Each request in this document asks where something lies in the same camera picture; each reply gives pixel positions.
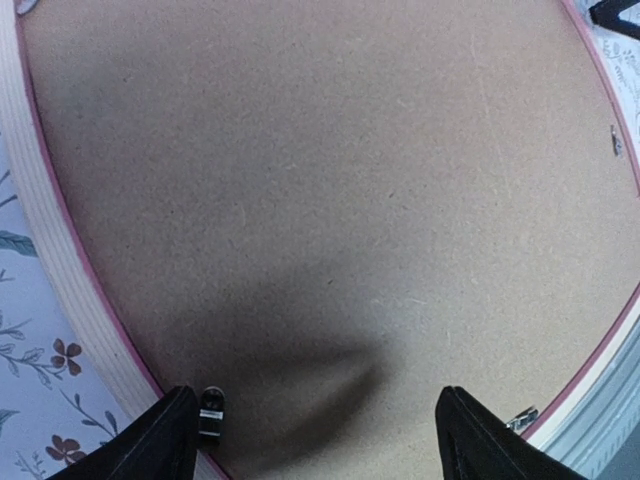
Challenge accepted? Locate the pink wooden picture frame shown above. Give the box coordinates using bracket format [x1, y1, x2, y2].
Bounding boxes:
[0, 0, 640, 480]

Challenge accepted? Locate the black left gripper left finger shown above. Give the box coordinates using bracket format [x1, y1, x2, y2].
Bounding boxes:
[53, 386, 199, 480]

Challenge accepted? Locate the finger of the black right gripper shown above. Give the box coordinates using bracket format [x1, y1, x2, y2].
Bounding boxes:
[588, 0, 640, 40]

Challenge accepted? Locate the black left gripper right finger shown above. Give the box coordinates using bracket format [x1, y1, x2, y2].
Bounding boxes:
[435, 386, 581, 480]

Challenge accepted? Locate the brown backing board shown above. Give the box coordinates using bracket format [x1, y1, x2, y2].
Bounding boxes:
[17, 0, 640, 480]

